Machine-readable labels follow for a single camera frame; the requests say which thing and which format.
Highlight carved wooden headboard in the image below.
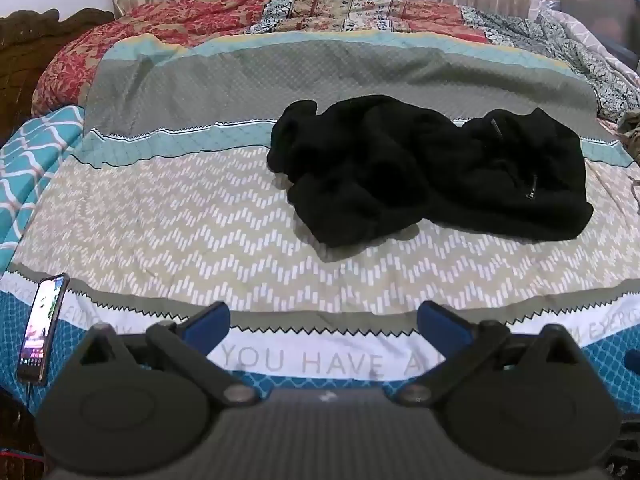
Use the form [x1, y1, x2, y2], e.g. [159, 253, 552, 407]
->
[0, 9, 117, 146]

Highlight grey floral crumpled blanket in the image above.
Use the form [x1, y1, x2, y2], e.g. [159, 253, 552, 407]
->
[460, 4, 640, 122]

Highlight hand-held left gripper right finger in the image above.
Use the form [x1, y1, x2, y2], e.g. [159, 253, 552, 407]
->
[397, 300, 582, 407]

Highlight black pants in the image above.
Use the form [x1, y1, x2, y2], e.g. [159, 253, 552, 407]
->
[266, 94, 595, 249]

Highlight olive cloth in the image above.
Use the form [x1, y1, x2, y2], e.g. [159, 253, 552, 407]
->
[616, 109, 640, 162]

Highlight smartphone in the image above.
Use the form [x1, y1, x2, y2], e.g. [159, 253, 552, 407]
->
[16, 273, 71, 387]

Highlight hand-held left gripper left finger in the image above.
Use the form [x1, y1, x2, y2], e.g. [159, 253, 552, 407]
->
[75, 301, 261, 407]

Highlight zigzag patterned bedspread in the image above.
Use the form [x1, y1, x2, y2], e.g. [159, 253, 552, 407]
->
[0, 30, 640, 413]

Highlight red floral patchwork quilt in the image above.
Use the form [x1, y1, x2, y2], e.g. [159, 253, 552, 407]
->
[31, 0, 503, 117]

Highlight teal lattice bed sheet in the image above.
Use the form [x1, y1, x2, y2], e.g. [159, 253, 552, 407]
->
[0, 105, 87, 273]

